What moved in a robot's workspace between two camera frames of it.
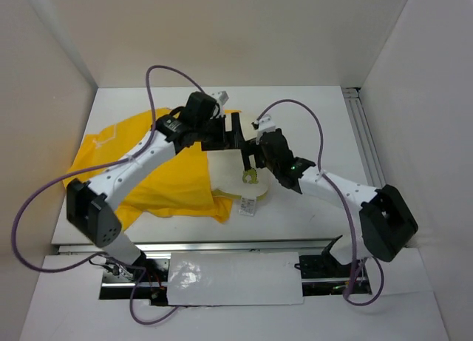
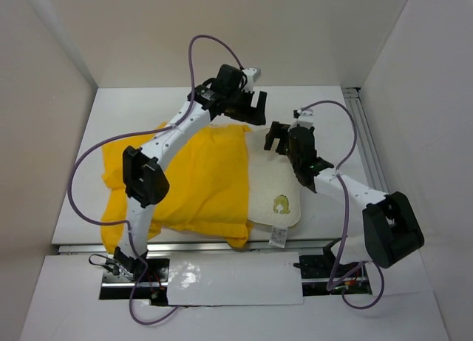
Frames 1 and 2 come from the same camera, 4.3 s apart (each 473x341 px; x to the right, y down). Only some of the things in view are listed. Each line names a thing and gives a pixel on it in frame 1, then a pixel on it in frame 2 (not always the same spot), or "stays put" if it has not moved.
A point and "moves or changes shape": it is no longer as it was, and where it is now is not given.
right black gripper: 250,147 to 278,130
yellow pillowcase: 183,186 moves or changes shape
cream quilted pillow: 226,168 to 273,196
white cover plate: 234,278 stays put
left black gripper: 223,140 to 255,116
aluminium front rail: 214,248 stays put
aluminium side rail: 359,118 stays put
